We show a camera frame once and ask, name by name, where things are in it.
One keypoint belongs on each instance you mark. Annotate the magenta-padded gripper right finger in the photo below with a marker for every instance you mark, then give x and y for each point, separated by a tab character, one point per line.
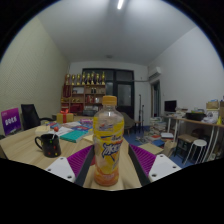
163	166

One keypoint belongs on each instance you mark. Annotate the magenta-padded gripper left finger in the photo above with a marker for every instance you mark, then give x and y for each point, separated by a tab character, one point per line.
61	168

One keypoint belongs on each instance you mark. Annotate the yellow drink bottle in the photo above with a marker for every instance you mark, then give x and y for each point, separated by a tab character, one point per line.
108	146

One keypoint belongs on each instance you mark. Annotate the low pale wooden table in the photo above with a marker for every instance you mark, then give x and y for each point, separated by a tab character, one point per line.
150	148

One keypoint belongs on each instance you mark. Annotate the black mug with coloured dots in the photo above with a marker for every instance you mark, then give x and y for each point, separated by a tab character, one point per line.
51	146

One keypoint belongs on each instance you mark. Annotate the teal book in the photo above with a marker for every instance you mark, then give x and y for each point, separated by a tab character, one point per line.
74	135

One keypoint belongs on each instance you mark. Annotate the brown wooden stool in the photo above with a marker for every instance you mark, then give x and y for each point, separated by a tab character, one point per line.
186	138

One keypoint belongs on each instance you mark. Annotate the white printed paper sheet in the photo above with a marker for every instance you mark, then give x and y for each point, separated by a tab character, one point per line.
63	131

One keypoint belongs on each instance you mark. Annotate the stack of books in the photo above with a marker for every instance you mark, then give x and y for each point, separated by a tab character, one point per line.
156	128

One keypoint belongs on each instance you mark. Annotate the pale yellow flat box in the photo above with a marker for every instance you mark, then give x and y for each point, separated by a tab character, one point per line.
89	138

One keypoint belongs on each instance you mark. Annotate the white round stool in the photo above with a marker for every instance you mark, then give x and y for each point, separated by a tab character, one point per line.
199	143

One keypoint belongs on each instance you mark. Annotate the cream notepad block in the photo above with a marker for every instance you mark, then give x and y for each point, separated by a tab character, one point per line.
42	130

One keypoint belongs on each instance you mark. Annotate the colourful magazine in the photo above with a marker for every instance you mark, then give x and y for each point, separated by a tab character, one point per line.
83	125

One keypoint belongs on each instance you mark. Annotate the yellow gift box red ribbon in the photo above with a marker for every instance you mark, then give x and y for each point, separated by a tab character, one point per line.
65	117

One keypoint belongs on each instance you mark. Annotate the long wooden desk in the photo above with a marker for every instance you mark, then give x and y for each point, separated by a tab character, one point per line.
200	122

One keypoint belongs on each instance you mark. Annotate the black computer monitor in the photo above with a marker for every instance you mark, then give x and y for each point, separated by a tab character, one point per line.
170	106

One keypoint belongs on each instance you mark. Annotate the black floor stand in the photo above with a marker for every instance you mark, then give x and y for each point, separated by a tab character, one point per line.
140	110

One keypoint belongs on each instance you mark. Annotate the black office chair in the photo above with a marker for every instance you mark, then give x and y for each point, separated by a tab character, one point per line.
30	115

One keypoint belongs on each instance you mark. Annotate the purple sign board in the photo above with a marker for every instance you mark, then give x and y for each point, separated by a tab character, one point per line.
11	121

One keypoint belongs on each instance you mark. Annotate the wooden shelf unit with trophies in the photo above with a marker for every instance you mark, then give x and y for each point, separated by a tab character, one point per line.
83	95

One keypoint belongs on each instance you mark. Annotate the dark glass door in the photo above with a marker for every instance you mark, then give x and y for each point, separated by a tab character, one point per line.
124	93

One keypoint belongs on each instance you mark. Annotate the white wall air conditioner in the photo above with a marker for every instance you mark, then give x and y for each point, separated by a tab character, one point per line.
154	71

